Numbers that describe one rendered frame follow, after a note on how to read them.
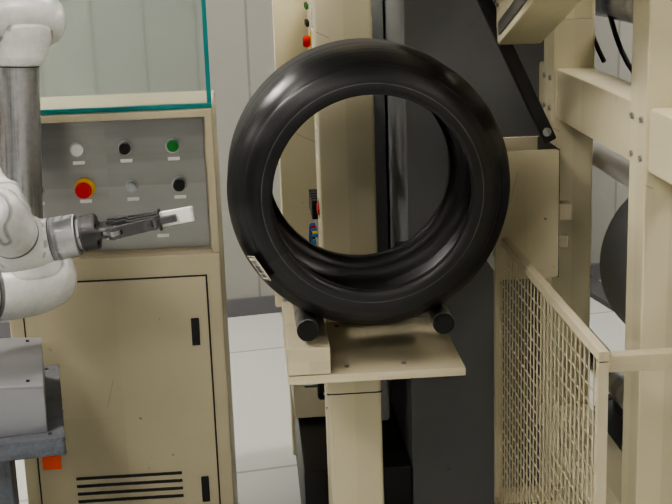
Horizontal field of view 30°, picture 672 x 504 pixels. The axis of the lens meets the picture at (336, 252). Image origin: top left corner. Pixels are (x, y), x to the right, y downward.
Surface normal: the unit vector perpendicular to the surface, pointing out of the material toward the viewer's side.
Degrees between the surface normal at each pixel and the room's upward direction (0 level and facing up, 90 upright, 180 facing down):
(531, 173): 90
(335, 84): 80
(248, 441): 0
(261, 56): 90
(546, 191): 90
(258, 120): 65
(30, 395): 90
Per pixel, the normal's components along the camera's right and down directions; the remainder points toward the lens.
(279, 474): -0.04, -0.97
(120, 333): 0.07, 0.25
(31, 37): 0.68, 0.24
